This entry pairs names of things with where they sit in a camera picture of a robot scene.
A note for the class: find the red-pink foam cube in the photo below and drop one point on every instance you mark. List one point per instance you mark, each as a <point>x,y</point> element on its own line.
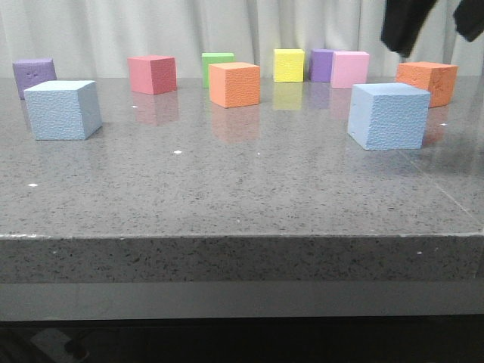
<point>152,74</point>

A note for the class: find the light pink foam cube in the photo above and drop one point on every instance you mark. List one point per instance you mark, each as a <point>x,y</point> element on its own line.
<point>349,68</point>

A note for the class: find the grey curtain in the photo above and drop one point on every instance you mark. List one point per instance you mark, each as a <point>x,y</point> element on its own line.
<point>90,39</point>

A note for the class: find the purple foam cube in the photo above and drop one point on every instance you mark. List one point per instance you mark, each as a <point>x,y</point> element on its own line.
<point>31,72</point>
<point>320,65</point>

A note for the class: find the smooth orange foam cube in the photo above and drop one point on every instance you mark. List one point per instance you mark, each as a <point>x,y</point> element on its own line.
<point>234,84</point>

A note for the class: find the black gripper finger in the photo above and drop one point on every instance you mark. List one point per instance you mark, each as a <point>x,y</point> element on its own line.
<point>468,18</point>
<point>402,22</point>

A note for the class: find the left purple foam cube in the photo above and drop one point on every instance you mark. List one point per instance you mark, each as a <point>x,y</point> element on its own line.
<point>31,72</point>

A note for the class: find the green foam cube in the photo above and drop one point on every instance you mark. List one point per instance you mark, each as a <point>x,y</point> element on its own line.
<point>214,58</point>

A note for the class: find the right purple foam cube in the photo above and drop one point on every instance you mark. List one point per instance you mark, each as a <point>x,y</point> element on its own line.
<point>320,65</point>

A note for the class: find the dented orange foam cube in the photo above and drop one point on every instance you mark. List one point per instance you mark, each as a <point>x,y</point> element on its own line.
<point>438,79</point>

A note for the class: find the light blue foam cube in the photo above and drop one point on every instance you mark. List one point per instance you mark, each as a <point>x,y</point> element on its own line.
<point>388,116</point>
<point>63,109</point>

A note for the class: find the yellow foam cube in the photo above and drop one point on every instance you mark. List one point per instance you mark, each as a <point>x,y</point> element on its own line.
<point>289,65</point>

